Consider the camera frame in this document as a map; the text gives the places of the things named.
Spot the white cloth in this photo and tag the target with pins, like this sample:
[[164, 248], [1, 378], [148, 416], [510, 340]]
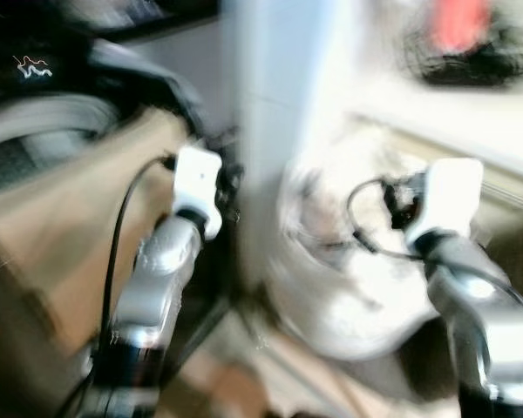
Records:
[[349, 296]]

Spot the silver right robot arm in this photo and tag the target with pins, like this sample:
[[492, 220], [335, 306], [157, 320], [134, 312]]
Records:
[[488, 313]]

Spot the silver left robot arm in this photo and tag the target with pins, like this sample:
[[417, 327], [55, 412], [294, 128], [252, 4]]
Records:
[[157, 279]]

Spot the red object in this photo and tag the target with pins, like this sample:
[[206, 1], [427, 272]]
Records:
[[458, 23]]

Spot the black appliance with white print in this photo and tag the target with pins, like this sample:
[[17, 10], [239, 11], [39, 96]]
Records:
[[35, 52]]

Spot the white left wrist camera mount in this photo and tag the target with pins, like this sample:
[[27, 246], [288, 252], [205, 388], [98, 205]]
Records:
[[197, 178]]

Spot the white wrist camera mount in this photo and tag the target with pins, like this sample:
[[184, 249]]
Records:
[[449, 205], [197, 178]]

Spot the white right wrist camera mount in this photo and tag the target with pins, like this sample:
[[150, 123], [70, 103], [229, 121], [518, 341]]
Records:
[[449, 205]]

